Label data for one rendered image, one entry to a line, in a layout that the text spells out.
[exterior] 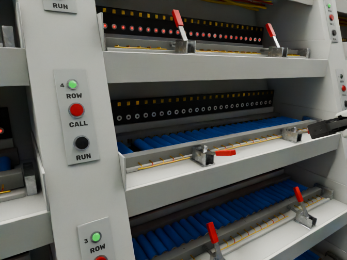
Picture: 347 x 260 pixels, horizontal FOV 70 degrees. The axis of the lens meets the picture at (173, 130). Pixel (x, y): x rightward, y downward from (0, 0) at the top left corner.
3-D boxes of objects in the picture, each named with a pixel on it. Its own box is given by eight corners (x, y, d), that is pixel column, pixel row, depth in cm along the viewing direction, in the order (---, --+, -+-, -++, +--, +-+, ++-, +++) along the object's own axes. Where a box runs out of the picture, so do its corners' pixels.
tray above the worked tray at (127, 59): (325, 76, 67) (335, 21, 64) (104, 83, 36) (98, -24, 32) (263, 72, 84) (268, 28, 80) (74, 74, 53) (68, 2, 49)
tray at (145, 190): (337, 149, 67) (345, 114, 64) (125, 218, 36) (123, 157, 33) (273, 130, 83) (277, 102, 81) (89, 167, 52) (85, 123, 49)
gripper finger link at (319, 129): (337, 133, 46) (304, 141, 52) (346, 131, 48) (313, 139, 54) (332, 117, 47) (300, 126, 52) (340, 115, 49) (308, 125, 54)
